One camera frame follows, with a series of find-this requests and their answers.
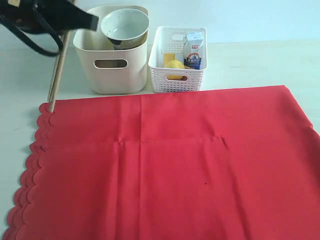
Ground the stainless steel cup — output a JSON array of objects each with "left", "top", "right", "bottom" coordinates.
[{"left": 113, "top": 32, "right": 148, "bottom": 50}]

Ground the yellow cheese wedge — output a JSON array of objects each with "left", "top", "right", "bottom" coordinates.
[{"left": 163, "top": 53, "right": 176, "bottom": 68}]

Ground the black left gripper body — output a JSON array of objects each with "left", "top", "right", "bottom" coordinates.
[{"left": 0, "top": 0, "right": 74, "bottom": 35}]

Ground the wooden chopstick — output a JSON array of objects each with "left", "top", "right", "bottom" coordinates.
[
  {"left": 47, "top": 56, "right": 60, "bottom": 102},
  {"left": 48, "top": 31, "right": 71, "bottom": 113}
]

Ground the fried chicken nugget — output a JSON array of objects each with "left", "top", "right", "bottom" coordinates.
[{"left": 181, "top": 65, "right": 193, "bottom": 81}]

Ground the brown wooden plate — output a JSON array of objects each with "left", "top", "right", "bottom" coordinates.
[{"left": 94, "top": 59, "right": 128, "bottom": 69}]

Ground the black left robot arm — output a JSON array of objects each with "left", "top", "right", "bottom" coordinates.
[{"left": 0, "top": 0, "right": 99, "bottom": 57}]

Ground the cream plastic bin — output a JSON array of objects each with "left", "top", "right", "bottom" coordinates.
[{"left": 72, "top": 5, "right": 148, "bottom": 95}]

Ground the yellow lemon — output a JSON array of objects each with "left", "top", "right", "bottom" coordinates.
[{"left": 164, "top": 59, "right": 185, "bottom": 81}]

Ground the red scalloped tablecloth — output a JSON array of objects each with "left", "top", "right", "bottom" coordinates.
[{"left": 3, "top": 85, "right": 320, "bottom": 240}]

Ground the white lattice plastic basket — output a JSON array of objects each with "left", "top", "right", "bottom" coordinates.
[{"left": 148, "top": 26, "right": 208, "bottom": 93}]

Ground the small milk carton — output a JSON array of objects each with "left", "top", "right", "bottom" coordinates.
[{"left": 183, "top": 32, "right": 204, "bottom": 70}]

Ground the white ceramic bowl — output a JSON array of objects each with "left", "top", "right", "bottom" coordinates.
[{"left": 100, "top": 8, "right": 150, "bottom": 41}]

